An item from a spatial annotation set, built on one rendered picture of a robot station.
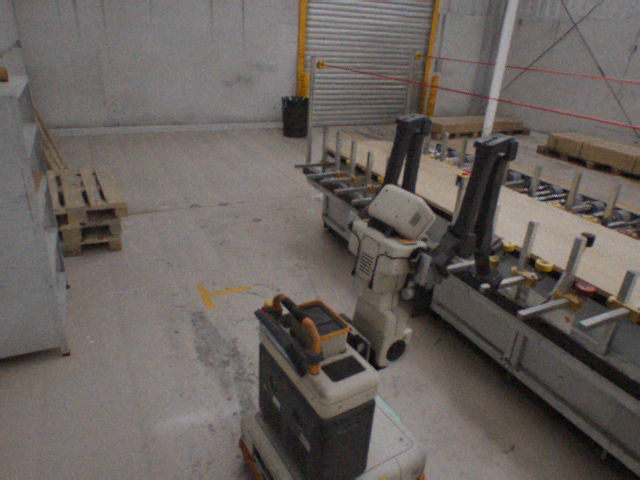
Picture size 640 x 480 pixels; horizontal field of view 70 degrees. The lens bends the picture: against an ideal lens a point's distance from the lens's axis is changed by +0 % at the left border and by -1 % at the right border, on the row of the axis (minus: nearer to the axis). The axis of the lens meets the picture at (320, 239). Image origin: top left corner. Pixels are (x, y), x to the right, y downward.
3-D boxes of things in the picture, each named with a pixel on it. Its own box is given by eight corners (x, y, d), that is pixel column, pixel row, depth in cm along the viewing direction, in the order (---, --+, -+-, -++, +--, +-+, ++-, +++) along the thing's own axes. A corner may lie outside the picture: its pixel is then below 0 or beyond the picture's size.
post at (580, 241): (553, 328, 221) (582, 238, 201) (547, 324, 224) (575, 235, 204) (558, 327, 222) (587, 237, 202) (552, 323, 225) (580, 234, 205)
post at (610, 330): (598, 367, 202) (635, 272, 183) (591, 362, 205) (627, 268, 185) (603, 365, 204) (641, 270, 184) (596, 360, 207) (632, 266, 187)
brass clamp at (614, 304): (634, 324, 184) (639, 313, 182) (603, 306, 195) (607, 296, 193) (643, 320, 187) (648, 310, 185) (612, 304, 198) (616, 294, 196)
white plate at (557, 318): (568, 335, 213) (574, 317, 209) (523, 306, 234) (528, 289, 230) (568, 334, 213) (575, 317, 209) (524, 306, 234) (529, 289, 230)
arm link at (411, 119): (394, 108, 190) (411, 112, 182) (417, 113, 198) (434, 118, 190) (367, 210, 204) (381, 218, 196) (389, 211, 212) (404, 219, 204)
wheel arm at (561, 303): (521, 322, 198) (523, 314, 197) (515, 318, 201) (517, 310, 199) (585, 302, 217) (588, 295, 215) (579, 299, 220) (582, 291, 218)
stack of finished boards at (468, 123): (522, 128, 1043) (523, 121, 1036) (441, 133, 934) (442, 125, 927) (496, 122, 1103) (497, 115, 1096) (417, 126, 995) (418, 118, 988)
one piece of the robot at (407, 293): (405, 321, 183) (413, 274, 174) (364, 289, 204) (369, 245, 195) (434, 311, 191) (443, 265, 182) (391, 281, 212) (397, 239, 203)
